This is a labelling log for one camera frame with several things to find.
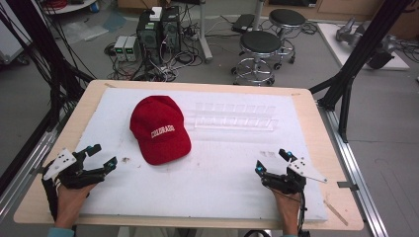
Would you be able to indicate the black metal frame stand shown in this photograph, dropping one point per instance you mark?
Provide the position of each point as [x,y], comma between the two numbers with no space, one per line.
[359,52]

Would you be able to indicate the grey power supply unit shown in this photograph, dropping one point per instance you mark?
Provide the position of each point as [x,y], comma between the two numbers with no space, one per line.
[132,48]
[120,47]

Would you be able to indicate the clear acrylic rack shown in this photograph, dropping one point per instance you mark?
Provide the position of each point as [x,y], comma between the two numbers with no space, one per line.
[234,118]

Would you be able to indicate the flat black device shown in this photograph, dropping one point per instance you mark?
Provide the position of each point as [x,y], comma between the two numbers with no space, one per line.
[243,23]

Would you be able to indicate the white box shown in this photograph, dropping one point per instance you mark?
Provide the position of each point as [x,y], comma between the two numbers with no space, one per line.
[155,14]

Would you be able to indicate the aluminium table rail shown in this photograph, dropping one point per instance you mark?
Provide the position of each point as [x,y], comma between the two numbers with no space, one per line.
[362,184]
[23,174]

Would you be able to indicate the black round stool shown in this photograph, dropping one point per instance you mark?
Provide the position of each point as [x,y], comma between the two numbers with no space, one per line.
[260,42]
[287,18]

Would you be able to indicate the grey metal post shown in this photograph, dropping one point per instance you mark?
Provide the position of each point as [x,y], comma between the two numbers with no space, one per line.
[258,15]

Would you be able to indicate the white foam mat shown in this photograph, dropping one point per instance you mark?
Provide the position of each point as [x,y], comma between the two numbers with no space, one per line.
[214,177]

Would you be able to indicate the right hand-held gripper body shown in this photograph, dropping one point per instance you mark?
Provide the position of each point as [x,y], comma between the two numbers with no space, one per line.
[286,182]

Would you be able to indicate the grey metal table leg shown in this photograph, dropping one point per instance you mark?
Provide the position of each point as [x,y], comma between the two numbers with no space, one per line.
[205,36]

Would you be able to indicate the red baseball cap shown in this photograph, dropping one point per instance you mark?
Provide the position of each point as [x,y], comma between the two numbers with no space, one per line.
[159,131]

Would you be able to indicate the thin wooden stick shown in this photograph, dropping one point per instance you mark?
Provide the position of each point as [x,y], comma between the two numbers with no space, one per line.
[336,212]

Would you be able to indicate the person's right hand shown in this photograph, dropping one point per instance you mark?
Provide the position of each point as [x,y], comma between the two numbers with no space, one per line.
[290,210]

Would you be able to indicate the grey metal bracket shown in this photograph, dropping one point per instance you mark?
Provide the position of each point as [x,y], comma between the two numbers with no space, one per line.
[347,186]

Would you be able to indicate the person's left hand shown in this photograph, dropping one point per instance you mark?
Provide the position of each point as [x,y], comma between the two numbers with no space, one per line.
[70,204]

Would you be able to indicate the white cabinet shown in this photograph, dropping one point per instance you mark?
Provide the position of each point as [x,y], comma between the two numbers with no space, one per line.
[11,36]

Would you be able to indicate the black computer tower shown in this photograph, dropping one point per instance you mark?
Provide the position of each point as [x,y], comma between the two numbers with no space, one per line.
[171,29]
[149,38]

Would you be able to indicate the clear plastic sheet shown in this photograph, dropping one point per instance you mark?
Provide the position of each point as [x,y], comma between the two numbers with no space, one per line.
[84,31]

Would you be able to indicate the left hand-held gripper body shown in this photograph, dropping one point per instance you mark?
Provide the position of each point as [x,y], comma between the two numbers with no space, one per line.
[62,162]

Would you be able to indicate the white round table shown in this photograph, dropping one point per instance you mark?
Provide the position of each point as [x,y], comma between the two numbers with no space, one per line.
[72,6]

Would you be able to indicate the white floor board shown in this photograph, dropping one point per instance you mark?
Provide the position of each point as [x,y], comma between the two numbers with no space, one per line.
[339,46]

